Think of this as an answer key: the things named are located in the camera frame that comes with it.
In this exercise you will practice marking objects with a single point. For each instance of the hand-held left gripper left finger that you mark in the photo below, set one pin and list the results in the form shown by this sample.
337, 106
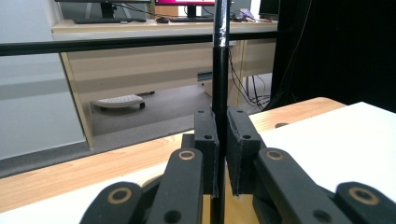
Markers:
207, 149

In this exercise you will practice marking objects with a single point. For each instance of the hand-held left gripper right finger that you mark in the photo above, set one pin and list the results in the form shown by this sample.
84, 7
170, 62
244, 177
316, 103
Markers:
244, 155

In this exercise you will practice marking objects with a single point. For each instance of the black paintbrush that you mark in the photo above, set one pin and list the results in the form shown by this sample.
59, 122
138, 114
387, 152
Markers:
220, 77

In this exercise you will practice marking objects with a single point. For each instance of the white table mat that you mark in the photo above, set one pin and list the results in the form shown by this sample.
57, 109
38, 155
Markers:
336, 146

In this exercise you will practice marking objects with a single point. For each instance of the white wheeled footrest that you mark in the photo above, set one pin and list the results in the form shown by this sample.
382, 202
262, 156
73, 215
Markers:
120, 101

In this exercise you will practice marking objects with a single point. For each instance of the wooden office desk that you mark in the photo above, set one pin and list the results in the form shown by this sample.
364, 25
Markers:
140, 71

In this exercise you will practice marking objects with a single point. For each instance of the black keyboard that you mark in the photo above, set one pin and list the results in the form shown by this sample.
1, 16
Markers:
109, 20
193, 19

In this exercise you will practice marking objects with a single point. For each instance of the black computer mouse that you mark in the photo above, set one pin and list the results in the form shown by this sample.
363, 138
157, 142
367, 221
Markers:
162, 20

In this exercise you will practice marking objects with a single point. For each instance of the monitor with pink screen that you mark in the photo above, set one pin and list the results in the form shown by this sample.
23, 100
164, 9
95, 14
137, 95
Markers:
191, 9

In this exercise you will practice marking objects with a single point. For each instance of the black curtain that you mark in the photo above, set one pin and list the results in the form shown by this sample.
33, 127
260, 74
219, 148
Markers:
342, 46

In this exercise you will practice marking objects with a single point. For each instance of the black monitor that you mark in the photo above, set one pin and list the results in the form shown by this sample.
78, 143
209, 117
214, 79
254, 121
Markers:
268, 7

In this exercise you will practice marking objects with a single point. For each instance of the black horizontal rail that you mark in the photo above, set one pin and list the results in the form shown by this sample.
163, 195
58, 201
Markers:
93, 46

